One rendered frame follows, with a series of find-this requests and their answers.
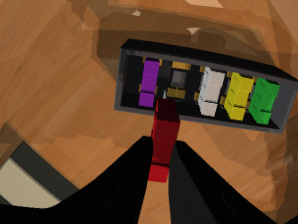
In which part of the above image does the black fuse block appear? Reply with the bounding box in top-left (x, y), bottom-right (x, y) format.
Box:
top-left (114, 37), bottom-right (298, 135)

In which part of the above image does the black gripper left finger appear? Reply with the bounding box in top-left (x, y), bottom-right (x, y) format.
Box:
top-left (0, 136), bottom-right (154, 224)

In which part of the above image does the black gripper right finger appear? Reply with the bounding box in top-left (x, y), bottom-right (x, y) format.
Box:
top-left (168, 140), bottom-right (277, 224)

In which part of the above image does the purple fuse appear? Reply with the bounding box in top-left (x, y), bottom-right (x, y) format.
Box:
top-left (140, 57), bottom-right (161, 107)

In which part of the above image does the white automotive fuse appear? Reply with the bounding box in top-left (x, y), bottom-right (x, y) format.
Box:
top-left (198, 67), bottom-right (225, 116)

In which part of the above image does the beige shallow tray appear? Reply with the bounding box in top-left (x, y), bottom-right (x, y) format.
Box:
top-left (0, 141), bottom-right (78, 209)

